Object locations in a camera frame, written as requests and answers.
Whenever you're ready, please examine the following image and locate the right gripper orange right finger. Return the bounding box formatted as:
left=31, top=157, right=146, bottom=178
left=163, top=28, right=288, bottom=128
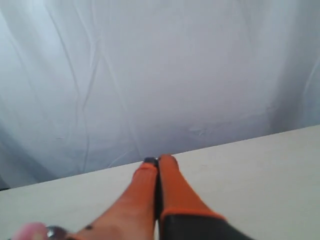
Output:
left=158, top=155, right=250, bottom=240

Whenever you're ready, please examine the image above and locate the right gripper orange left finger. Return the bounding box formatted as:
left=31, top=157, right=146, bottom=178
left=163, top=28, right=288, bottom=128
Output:
left=65, top=157, right=159, bottom=240

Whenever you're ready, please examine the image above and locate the large metal plate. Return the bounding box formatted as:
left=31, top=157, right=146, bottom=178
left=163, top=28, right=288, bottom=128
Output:
left=46, top=225, right=72, bottom=240

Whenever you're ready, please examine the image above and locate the pink toy peach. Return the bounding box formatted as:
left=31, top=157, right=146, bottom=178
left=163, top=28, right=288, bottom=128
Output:
left=10, top=222, right=48, bottom=240

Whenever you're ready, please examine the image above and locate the white backdrop curtain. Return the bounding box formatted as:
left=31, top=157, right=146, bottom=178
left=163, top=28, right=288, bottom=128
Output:
left=0, top=0, right=320, bottom=188

